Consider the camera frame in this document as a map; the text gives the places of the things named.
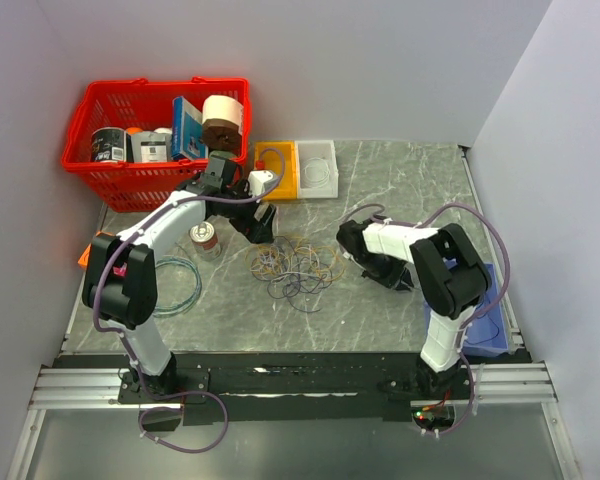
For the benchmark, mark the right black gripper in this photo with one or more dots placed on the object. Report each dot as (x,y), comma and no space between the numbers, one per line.
(394,280)

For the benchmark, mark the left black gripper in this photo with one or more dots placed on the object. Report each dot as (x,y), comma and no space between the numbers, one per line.
(254,230)

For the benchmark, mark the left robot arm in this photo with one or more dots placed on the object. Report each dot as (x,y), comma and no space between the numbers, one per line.
(120,284)

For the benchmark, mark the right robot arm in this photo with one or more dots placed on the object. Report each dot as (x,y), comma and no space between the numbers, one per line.
(450,273)

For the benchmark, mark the small tin can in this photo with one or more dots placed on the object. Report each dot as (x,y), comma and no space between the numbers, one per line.
(205,240)

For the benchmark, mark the yellow plastic bin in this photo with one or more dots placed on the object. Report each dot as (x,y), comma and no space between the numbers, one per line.
(280,158)

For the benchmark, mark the white plastic bin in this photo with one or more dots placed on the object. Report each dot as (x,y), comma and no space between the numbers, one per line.
(317,171)

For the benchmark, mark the brown round object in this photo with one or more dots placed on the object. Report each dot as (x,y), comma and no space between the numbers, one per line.
(219,134)

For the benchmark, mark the blue book box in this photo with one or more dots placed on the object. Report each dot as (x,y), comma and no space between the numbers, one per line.
(187,130)

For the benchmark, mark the blue plastic bin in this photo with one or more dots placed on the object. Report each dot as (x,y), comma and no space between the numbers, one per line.
(487,336)

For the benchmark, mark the white paper roll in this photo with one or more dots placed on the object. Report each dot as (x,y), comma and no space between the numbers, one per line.
(221,110)

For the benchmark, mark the grey labelled can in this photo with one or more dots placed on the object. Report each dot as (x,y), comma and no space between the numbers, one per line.
(151,147)

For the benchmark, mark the red plastic shopping basket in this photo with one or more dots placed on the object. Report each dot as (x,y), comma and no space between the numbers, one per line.
(128,187)

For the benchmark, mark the black labelled can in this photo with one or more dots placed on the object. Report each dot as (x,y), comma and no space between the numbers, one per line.
(109,144)

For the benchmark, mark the orange pink snack box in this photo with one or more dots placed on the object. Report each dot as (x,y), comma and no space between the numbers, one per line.
(84,258)

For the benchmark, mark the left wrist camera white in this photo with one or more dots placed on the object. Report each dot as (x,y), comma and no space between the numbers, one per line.
(261,182)

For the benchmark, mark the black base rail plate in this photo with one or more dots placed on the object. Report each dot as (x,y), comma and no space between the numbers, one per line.
(211,387)

